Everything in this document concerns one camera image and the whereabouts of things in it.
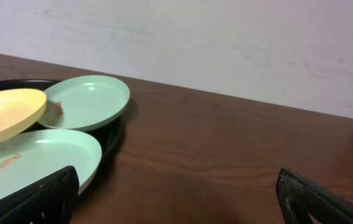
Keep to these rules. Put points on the round black tray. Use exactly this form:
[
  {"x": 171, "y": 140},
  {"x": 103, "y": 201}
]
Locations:
[{"x": 109, "y": 136}]

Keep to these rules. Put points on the green plate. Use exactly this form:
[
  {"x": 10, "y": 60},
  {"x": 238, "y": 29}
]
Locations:
[
  {"x": 29, "y": 157},
  {"x": 84, "y": 103}
]

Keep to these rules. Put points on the yellow plate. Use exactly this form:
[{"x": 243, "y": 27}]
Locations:
[{"x": 19, "y": 109}]

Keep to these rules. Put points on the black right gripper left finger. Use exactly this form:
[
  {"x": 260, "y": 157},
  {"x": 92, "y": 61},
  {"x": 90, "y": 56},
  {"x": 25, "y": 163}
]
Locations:
[{"x": 48, "y": 200}]

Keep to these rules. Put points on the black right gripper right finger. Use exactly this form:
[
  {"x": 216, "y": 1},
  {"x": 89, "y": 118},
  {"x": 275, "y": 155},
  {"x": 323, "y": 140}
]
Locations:
[{"x": 301, "y": 199}]

